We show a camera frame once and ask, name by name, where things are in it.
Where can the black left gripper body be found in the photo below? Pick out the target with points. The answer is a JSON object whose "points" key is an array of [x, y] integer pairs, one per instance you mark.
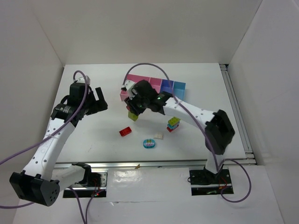
{"points": [[95, 104]]}

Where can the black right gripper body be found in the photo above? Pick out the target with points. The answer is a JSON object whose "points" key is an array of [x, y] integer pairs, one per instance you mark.
{"points": [[132, 107]]}

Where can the green lego brick stack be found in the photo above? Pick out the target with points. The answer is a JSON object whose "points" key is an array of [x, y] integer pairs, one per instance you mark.
{"points": [[132, 116]]}

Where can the teal lego brick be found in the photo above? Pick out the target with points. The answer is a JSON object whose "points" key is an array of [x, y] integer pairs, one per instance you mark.
{"points": [[172, 126]]}

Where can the green 2x4 lego brick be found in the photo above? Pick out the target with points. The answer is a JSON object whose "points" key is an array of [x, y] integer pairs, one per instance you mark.
{"points": [[173, 121]]}

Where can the red lego base brick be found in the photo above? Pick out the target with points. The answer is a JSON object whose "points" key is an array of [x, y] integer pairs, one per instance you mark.
{"points": [[172, 129]]}

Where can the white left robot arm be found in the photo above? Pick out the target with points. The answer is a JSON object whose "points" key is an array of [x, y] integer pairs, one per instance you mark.
{"points": [[36, 183]]}

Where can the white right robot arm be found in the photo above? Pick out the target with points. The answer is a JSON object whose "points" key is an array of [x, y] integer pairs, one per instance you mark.
{"points": [[215, 126]]}

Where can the small pink bin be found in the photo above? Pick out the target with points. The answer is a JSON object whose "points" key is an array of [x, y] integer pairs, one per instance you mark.
{"points": [[155, 83]]}

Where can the large pink bin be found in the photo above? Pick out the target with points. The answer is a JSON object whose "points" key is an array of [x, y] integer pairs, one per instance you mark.
{"points": [[131, 80]]}

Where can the red flat lego brick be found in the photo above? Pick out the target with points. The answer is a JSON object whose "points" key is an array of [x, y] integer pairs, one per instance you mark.
{"points": [[125, 131]]}

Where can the dark blue bin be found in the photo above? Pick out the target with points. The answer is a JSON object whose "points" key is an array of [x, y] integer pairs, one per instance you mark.
{"points": [[167, 86]]}

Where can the white lego brick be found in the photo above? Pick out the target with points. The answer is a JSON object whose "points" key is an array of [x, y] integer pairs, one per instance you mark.
{"points": [[158, 136]]}

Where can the teal oval monster brick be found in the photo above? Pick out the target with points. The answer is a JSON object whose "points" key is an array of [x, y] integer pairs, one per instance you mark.
{"points": [[149, 143]]}

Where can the light blue bin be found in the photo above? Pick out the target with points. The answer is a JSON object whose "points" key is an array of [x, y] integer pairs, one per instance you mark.
{"points": [[179, 89]]}

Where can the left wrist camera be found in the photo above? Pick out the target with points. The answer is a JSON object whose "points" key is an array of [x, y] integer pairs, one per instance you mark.
{"points": [[87, 80]]}

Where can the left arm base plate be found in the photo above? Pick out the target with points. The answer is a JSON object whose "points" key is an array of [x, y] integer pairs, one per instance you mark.
{"points": [[84, 185]]}

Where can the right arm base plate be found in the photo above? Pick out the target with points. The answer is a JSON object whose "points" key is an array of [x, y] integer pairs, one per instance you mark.
{"points": [[204, 183]]}

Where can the right side aluminium rail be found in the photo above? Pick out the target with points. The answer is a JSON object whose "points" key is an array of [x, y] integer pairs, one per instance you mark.
{"points": [[236, 109]]}

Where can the aluminium rail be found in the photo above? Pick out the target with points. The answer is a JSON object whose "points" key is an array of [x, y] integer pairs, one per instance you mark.
{"points": [[155, 164], [236, 109]]}

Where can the front aluminium rail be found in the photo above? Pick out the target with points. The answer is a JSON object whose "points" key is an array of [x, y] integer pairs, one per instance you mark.
{"points": [[155, 164]]}

